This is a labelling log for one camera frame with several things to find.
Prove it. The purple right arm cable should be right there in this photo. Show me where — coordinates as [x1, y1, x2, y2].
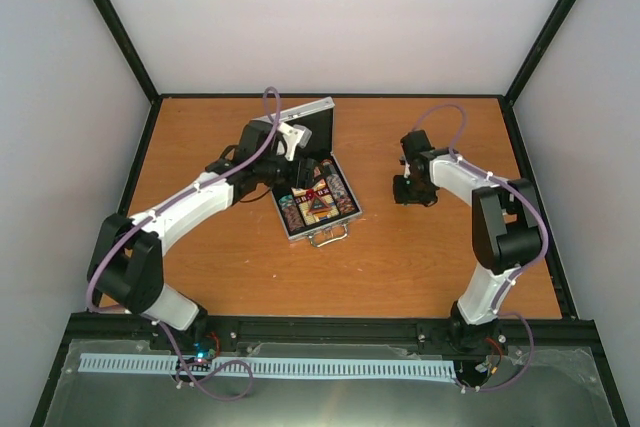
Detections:
[412, 104, 551, 394]

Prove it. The right connector with wires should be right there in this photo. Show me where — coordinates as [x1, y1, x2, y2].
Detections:
[475, 335, 529, 385]

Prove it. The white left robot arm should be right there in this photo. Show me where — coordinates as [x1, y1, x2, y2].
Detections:
[86, 120, 315, 350]

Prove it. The chip row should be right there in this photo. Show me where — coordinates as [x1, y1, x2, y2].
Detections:
[322, 159, 356, 215]
[278, 194, 305, 234]

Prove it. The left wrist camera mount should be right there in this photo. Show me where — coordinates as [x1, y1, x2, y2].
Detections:
[276, 123, 312, 162]

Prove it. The left controller board with LED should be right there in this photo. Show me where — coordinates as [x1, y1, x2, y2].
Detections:
[192, 332, 221, 364]

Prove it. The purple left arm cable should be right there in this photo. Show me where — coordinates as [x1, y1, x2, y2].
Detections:
[85, 86, 281, 402]

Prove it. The black triangular dealer button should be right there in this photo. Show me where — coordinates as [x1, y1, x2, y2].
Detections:
[307, 189, 330, 215]

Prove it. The light blue cable duct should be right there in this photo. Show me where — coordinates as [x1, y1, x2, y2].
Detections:
[77, 353, 455, 382]

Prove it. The aluminium poker set case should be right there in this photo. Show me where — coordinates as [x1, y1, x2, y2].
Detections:
[269, 97, 362, 248]

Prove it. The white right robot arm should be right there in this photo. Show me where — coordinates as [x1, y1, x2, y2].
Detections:
[393, 130, 549, 352]

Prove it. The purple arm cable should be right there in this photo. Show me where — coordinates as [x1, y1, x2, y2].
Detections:
[412, 104, 551, 394]
[85, 86, 281, 402]

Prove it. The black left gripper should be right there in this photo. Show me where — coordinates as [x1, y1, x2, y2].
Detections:
[256, 154, 330, 190]

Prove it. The black aluminium frame rail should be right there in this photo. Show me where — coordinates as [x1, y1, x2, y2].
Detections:
[64, 314, 599, 356]

